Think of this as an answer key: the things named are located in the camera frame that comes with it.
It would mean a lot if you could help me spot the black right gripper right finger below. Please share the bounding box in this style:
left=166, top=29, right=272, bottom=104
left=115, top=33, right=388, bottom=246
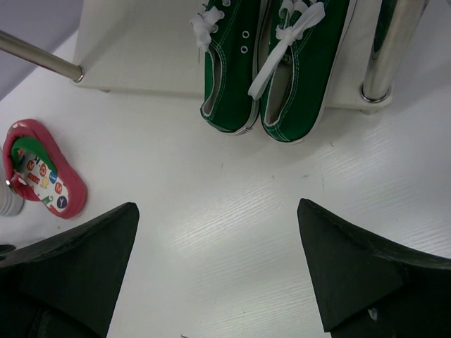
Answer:
left=297, top=199, right=450, bottom=337

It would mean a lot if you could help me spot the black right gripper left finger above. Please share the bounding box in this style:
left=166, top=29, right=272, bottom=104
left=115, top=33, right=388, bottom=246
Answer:
left=1, top=202, right=140, bottom=337

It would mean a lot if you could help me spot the green sneaker one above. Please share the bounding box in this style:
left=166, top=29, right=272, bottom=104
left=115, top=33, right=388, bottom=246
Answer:
left=190, top=0, right=271, bottom=134
left=248, top=0, right=357, bottom=144

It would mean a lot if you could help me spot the beige two-tier shoe shelf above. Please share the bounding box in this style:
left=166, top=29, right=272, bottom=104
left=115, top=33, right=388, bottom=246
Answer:
left=0, top=0, right=424, bottom=115

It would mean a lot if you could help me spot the pink sandal far one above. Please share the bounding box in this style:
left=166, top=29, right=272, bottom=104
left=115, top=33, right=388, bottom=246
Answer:
left=2, top=119, right=87, bottom=219

